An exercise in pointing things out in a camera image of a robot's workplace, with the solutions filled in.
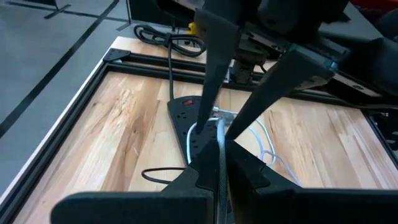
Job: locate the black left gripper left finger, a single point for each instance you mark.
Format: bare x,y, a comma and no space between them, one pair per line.
174,205

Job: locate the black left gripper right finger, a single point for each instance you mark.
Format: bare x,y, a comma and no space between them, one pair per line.
273,205

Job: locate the yellow plug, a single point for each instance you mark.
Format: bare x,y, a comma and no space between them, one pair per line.
192,28

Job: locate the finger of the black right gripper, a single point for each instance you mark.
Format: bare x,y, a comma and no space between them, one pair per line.
280,81
217,46

